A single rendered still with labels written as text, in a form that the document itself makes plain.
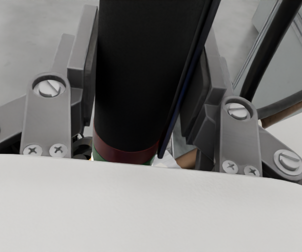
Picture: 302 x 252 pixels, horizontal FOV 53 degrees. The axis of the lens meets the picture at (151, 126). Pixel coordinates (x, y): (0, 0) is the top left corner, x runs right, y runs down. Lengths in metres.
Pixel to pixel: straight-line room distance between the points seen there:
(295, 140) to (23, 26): 2.53
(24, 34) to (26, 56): 0.29
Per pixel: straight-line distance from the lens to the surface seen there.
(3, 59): 2.52
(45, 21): 2.90
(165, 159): 0.23
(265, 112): 0.27
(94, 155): 0.15
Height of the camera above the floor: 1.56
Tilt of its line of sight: 49 degrees down
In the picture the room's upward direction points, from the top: 15 degrees clockwise
